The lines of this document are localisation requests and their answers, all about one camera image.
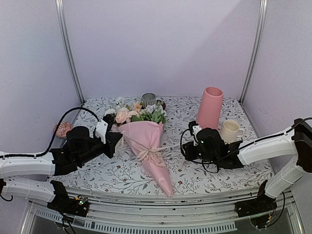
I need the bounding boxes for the pink flower bouquet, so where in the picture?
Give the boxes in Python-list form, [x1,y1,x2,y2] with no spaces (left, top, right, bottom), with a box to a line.
[104,100,173,197]

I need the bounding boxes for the pink patterned ball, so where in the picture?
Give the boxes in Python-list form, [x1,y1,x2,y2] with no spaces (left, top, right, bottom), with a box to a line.
[54,122,73,139]

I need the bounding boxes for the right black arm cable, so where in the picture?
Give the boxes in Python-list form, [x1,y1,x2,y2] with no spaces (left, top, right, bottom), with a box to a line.
[179,129,220,174]

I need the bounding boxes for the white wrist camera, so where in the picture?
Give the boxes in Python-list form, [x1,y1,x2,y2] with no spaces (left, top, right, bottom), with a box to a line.
[188,121,202,146]
[93,114,114,144]

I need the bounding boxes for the cream ceramic mug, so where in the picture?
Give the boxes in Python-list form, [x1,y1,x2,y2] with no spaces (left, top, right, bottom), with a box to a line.
[219,119,245,143]

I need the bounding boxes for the right aluminium frame post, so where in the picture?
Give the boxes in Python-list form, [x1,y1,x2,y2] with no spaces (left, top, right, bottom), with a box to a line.
[239,0,268,106]

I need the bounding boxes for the left aluminium frame post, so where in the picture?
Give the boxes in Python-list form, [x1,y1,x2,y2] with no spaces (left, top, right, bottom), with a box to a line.
[55,0,85,105]

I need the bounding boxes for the floral patterned table mat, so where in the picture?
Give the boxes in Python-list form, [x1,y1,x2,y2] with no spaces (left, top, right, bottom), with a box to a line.
[47,97,278,195]

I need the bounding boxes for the striped grey ceramic cup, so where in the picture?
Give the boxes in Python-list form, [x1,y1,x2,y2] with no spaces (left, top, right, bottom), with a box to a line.
[141,93,157,109]

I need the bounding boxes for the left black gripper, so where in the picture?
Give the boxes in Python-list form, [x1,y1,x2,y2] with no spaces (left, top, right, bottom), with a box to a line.
[77,133,123,166]

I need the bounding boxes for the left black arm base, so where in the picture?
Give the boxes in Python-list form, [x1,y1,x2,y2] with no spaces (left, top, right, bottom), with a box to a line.
[47,180,90,217]

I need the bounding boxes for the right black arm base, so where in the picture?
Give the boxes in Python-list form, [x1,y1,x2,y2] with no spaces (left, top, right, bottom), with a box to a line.
[234,180,277,229]

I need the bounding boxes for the aluminium frame post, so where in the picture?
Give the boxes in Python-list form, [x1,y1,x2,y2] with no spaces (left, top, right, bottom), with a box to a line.
[55,0,85,105]
[239,0,268,106]

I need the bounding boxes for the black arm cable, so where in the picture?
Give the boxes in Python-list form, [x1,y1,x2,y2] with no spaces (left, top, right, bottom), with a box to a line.
[0,106,101,159]
[179,129,220,174]

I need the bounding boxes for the tall pink vase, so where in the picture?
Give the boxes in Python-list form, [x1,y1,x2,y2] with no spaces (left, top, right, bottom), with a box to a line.
[196,87,223,129]

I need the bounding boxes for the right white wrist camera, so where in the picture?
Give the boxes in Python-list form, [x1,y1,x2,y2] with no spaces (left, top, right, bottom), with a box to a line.
[188,121,202,146]

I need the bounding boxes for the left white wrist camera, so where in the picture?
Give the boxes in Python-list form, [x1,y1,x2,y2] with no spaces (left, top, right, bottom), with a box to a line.
[93,114,114,144]

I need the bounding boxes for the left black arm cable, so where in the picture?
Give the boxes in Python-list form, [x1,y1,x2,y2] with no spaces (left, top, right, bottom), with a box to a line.
[0,106,101,159]

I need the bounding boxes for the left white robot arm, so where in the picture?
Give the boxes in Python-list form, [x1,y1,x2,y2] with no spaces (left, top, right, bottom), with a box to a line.
[0,123,122,212]

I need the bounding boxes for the cream printed ribbon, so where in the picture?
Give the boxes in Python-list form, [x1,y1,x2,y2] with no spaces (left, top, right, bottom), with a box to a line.
[117,138,180,164]

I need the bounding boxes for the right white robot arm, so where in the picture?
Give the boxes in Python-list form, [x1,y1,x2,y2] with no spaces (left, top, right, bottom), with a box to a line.
[180,117,312,213]

